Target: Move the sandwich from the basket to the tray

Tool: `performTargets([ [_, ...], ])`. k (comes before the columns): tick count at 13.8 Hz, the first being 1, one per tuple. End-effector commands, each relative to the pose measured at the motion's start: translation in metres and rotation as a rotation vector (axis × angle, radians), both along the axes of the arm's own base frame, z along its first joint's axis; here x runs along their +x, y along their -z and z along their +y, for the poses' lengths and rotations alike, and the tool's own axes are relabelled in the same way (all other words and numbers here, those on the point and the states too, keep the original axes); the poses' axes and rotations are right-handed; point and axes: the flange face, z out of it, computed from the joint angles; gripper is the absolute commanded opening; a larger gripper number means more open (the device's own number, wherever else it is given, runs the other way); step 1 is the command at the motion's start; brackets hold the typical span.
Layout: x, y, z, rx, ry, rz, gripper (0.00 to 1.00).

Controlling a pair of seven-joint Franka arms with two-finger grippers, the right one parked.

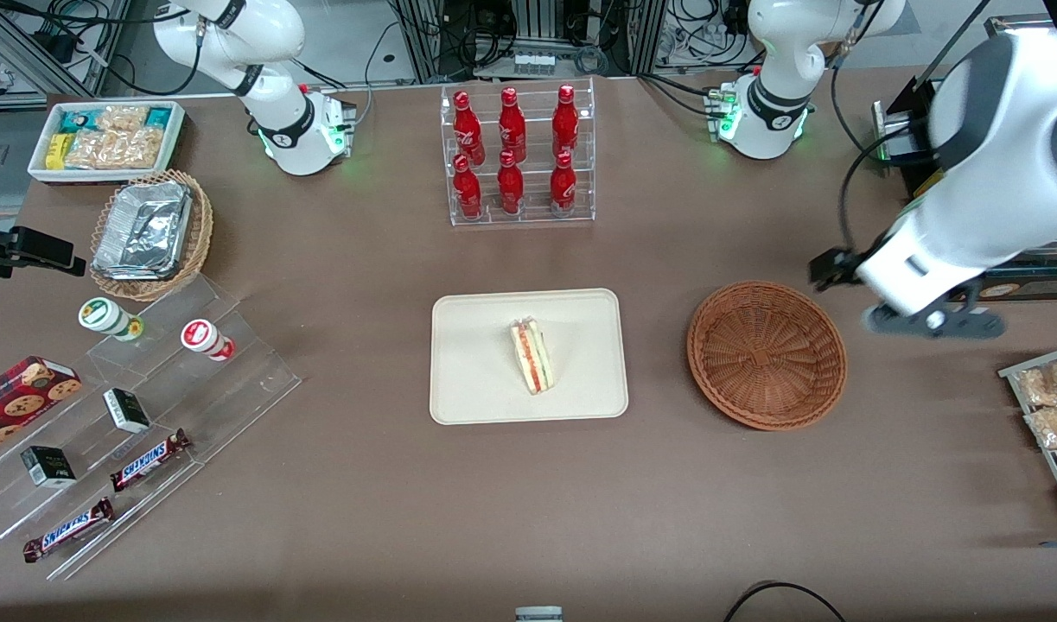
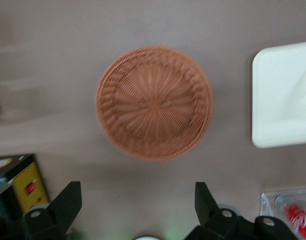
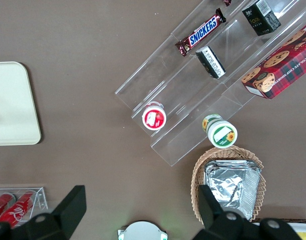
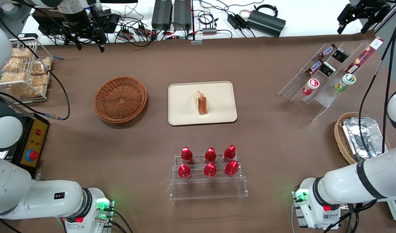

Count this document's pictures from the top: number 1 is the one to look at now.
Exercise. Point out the black glass food display case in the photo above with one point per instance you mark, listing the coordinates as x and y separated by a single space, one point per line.
1047 289

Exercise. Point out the white power strip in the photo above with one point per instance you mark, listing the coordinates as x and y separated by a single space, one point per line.
535 63

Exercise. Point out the clear acrylic bottle rack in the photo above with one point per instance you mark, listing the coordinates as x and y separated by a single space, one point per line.
489 216

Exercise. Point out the metal equipment rack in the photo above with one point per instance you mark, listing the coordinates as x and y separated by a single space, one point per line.
424 43

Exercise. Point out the red cola bottle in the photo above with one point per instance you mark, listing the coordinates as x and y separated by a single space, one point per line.
565 121
563 186
468 194
512 125
468 130
511 186

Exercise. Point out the brown Snickers chocolate bar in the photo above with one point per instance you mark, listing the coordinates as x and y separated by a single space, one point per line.
68 529
148 460

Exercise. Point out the teal snack packet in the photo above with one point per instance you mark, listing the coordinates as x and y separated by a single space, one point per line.
159 117
79 121

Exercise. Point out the triangular layered sandwich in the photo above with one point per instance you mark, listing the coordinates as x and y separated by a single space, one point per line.
532 358

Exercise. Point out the silver aluminium foil container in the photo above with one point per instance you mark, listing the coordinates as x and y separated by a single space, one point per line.
143 229

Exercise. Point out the red tartan cookie box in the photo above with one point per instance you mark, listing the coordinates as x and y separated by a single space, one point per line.
18 402

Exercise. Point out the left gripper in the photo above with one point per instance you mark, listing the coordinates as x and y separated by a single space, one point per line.
832 269

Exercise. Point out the small black carton box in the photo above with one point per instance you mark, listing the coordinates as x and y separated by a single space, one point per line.
48 466
126 410

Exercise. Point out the aluminium extrusion frame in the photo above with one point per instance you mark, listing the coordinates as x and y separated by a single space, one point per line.
27 52

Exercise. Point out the green lid sunflower cup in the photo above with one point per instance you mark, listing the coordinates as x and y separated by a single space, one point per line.
100 314

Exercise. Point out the yellow snack packet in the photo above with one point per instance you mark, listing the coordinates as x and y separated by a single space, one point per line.
57 154

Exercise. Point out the white plastic snack bin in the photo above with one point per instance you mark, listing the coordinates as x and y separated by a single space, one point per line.
105 177

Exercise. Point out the clear peanut snack bag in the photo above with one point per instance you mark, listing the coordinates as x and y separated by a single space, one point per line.
1047 384
141 147
92 149
1055 428
122 118

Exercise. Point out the red lid yogurt cup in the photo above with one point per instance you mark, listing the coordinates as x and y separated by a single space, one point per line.
201 335

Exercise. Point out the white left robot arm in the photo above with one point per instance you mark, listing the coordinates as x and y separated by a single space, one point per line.
1021 130

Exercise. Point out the clear acrylic stepped shelf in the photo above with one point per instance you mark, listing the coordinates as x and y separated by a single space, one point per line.
243 380

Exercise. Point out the small grey device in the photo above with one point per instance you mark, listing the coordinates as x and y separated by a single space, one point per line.
538 615

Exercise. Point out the brown wicker basket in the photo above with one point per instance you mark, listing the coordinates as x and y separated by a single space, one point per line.
766 354

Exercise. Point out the light wicker basket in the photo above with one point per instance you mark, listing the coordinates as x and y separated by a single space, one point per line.
201 233

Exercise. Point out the cream rectangular serving tray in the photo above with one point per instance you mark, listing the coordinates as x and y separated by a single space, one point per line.
476 363

